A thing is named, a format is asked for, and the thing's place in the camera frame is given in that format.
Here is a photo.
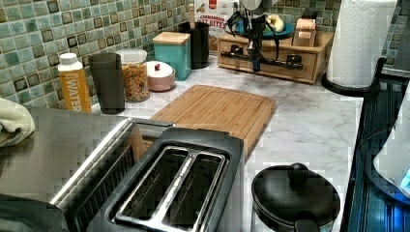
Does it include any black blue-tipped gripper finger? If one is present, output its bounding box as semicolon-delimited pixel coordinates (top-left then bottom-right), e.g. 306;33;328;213
250;47;261;73

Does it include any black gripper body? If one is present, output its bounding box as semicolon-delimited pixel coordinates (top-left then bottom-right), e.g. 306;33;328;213
225;11;266;48

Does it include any wooden drawer with black handle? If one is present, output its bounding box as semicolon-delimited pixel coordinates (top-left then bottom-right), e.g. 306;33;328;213
218;40;324;84

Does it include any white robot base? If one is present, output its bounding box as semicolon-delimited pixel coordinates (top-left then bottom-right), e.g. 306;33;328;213
366;87;410;207

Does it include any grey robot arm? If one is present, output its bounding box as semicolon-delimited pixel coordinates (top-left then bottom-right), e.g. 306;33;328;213
221;0;278;72

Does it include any wooden drawer cabinet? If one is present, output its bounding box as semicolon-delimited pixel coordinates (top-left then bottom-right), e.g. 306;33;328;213
218;32;334;84

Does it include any blue plate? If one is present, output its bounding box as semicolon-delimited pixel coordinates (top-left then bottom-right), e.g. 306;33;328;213
234;21;294;40

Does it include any banana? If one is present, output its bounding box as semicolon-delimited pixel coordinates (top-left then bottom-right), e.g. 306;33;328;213
267;14;284;32

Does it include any cinnamon oat bites box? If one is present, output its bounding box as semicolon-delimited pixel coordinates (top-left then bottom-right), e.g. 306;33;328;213
194;0;237;37

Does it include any small wooden pink box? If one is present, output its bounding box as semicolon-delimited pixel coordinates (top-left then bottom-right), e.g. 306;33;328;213
292;18;316;47

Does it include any black utensil holder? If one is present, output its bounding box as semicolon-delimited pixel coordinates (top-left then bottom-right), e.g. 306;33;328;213
178;22;209;70

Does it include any bamboo cutting board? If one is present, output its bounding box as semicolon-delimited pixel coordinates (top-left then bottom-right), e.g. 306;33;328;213
151;85;277;158

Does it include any teal canister with wooden lid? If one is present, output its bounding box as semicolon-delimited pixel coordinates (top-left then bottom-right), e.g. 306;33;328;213
153;32;191;81

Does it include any pink pot with white lid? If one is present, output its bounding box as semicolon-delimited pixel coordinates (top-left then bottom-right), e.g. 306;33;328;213
146;61;175;92

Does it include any black paper towel holder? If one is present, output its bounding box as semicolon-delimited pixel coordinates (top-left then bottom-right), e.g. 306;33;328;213
321;57;387;98

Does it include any white paper towel roll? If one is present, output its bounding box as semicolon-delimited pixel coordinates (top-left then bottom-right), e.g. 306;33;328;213
327;0;397;86

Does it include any glass jar with cereal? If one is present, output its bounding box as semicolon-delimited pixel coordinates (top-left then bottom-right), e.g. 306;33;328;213
117;49;150;102

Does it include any black two-slot toaster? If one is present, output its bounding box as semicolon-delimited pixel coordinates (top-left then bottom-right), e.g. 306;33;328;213
86;128;244;232

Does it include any dark grey plastic cup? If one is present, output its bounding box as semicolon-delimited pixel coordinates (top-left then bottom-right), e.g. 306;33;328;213
89;53;125;114

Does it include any black pot with lid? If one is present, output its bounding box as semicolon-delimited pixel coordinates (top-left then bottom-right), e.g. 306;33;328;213
251;162;340;232

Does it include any orange water carton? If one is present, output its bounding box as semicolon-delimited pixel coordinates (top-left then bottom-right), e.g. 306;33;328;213
58;53;91;113

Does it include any stainless steel toaster oven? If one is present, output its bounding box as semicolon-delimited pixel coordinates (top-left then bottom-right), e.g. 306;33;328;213
1;107;174;232

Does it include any cream cloth towel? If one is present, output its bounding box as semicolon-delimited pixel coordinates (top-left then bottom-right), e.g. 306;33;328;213
0;99;35;147

